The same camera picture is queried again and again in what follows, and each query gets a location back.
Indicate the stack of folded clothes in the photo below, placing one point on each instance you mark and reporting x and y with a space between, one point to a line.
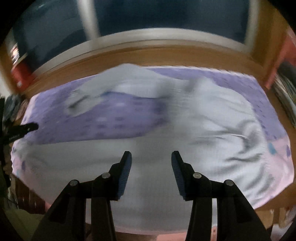
286 92

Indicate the person's green clothing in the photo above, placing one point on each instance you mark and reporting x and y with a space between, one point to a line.
20 224

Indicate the blue clothes pile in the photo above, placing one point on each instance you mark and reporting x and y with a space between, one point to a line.
13 104

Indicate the purple pink dotted blanket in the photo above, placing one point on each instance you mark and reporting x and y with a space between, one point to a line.
104 115

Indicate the white framed window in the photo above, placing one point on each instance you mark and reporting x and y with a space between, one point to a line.
161 14

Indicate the wooden window ledge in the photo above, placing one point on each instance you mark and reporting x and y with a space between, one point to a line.
161 55

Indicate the red box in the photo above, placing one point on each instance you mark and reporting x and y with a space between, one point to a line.
22 74

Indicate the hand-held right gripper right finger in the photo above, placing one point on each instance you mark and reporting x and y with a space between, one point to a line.
179 178

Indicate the grey white striped pants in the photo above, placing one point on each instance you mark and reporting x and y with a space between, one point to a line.
208 120

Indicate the pink curtain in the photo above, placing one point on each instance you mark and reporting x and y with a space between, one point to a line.
286 46

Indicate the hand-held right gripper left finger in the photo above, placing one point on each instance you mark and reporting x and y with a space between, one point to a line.
124 178

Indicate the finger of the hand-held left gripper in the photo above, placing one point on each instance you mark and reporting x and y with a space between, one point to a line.
20 132

